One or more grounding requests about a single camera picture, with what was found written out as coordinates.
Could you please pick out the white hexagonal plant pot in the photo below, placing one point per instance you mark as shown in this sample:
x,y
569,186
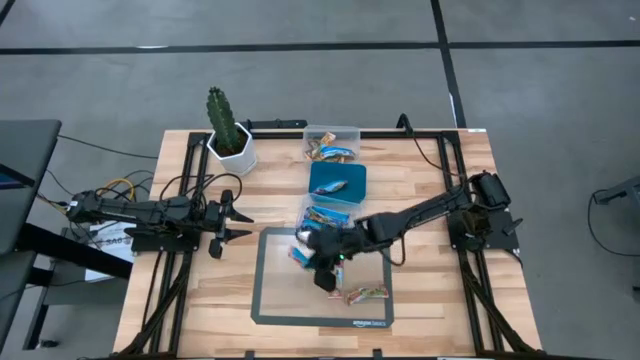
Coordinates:
x,y
241,161

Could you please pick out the grey chair base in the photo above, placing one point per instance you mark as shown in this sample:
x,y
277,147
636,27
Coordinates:
x,y
617,192

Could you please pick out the clear plastic bin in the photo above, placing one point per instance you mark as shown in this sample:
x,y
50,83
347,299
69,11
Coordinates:
x,y
302,212
345,135

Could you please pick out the green cactus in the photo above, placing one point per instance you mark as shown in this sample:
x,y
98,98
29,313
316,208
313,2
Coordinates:
x,y
222,120

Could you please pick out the multicoloured granola bar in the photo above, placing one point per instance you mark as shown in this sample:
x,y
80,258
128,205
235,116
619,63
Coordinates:
x,y
314,149

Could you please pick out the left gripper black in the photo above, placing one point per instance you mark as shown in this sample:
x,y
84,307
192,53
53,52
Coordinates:
x,y
220,225

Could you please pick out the black-edged silicone baking mat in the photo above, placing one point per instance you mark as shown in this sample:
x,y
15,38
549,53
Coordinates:
x,y
280,300

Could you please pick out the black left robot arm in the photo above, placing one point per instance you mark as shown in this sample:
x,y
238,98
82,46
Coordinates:
x,y
145,212

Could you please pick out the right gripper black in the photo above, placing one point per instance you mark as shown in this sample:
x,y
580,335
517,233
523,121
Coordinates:
x,y
332,245

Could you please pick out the orange blue snack bag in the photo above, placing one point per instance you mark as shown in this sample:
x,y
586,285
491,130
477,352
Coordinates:
x,y
327,138

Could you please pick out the black desk crossbar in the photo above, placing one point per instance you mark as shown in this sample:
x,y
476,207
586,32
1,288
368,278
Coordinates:
x,y
75,250

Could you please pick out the grey desk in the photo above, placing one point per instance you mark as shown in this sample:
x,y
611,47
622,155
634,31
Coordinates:
x,y
25,155

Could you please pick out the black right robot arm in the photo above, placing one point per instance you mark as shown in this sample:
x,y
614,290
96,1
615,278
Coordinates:
x,y
425,207

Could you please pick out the white bag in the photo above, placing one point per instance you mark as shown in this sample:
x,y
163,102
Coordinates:
x,y
107,242

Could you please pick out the blue and red granola bar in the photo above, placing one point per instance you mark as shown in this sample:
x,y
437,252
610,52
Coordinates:
x,y
330,187

